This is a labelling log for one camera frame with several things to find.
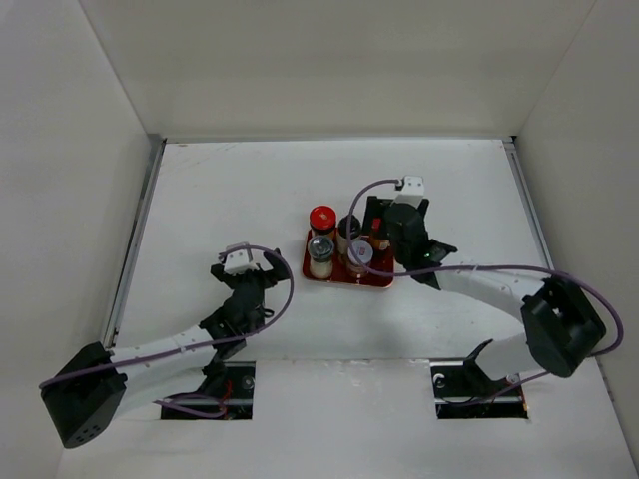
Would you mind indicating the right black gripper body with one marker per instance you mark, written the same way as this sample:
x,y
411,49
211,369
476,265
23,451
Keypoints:
x,y
400,254

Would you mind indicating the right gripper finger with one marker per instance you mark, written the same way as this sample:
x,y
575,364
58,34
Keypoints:
x,y
375,207
423,207

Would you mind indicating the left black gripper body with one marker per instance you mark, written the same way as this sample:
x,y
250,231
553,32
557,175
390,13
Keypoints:
x,y
264,280

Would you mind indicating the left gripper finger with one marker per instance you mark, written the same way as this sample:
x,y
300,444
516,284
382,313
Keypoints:
x,y
218,272
280,270

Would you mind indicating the clear bottle white contents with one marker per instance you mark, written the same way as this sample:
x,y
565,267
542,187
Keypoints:
x,y
320,250

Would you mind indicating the dark soy sauce bottle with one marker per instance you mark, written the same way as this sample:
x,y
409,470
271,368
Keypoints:
x,y
348,227

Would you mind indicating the dark sauce jar red lid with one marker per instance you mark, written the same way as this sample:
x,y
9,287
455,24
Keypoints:
x,y
322,220

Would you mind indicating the small jar white lid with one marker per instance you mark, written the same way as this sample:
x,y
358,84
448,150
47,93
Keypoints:
x,y
357,257

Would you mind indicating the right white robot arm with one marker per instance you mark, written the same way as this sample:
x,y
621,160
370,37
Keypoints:
x,y
560,327

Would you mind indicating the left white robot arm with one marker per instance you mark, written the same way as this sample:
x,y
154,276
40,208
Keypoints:
x,y
99,383

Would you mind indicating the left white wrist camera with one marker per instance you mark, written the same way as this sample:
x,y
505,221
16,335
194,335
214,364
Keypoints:
x,y
238,259

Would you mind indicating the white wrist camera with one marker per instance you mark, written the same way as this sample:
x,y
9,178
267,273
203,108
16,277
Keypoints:
x,y
238,259
409,190

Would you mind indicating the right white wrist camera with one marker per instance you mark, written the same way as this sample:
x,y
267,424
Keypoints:
x,y
409,190

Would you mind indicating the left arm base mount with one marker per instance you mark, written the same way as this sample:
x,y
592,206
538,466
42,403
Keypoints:
x,y
226,394

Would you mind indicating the right aluminium rail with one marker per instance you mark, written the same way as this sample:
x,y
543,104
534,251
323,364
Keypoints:
x,y
528,203

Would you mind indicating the aluminium rail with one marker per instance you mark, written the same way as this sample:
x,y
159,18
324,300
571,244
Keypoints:
x,y
112,322
528,203

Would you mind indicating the left aluminium rail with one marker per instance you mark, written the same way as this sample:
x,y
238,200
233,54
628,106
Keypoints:
x,y
112,322

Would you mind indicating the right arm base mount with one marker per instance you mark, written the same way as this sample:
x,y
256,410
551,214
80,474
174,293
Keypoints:
x,y
462,390

